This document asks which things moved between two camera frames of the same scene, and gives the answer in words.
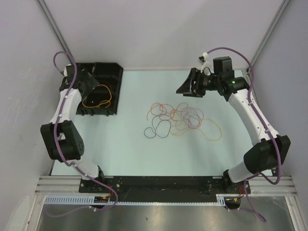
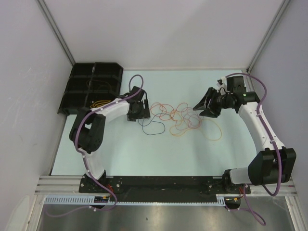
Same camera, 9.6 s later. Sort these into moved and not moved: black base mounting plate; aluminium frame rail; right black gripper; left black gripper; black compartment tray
Moved: left black gripper; right black gripper
Not moved: black compartment tray; aluminium frame rail; black base mounting plate
